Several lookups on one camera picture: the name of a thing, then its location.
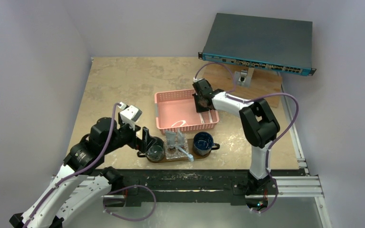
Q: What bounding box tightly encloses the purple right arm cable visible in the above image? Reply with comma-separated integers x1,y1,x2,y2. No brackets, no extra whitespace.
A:
194,62,299,215

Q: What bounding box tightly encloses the oval wooden tray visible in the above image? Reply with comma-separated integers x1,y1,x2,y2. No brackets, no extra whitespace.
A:
145,139,212,163

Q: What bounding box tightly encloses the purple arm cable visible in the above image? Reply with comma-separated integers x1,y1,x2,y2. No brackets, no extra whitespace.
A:
22,103,122,228
194,62,299,215

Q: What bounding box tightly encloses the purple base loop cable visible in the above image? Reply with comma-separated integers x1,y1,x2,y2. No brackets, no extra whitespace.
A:
103,184,156,221

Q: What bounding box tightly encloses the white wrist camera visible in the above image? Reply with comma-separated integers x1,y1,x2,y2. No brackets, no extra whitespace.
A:
118,102,142,131
192,77,202,83

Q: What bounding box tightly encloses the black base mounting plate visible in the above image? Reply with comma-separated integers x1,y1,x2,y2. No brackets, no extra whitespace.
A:
88,169,279,208

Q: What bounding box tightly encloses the white toothbrush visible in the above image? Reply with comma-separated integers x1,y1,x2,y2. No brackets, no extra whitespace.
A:
199,113,205,124
208,110,213,123

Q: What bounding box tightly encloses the pink plastic basket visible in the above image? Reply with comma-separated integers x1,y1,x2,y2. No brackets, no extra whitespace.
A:
154,89,220,135

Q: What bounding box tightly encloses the dark blue mug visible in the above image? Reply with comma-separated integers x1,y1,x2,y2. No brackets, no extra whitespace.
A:
192,132,220,157

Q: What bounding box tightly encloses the blue toothbrush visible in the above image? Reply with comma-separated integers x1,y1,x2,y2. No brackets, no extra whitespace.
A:
175,145,194,162

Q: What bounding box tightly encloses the metal stand bracket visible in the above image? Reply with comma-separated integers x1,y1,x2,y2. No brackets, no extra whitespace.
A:
233,68,254,88

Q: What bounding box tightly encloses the blue network switch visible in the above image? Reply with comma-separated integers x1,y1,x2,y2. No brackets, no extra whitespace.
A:
198,13,316,76

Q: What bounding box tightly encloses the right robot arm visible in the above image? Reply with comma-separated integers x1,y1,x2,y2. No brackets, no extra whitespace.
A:
192,79,280,193

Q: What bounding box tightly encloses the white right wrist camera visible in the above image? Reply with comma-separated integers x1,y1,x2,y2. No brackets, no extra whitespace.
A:
192,77,202,83

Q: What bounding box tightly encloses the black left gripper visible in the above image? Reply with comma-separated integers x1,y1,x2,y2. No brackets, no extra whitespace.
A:
103,117,157,154

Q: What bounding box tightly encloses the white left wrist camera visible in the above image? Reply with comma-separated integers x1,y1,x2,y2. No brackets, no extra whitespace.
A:
118,102,142,131

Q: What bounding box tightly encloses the wooden base board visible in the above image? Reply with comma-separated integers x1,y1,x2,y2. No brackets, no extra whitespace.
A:
197,64,282,99

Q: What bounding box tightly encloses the dark green mug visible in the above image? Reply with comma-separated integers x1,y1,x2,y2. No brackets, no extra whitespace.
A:
136,137,165,162

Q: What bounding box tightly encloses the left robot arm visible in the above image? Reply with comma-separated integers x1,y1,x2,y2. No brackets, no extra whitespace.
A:
10,117,163,228

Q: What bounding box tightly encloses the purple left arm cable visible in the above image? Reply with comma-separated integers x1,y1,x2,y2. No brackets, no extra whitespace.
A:
22,103,122,228

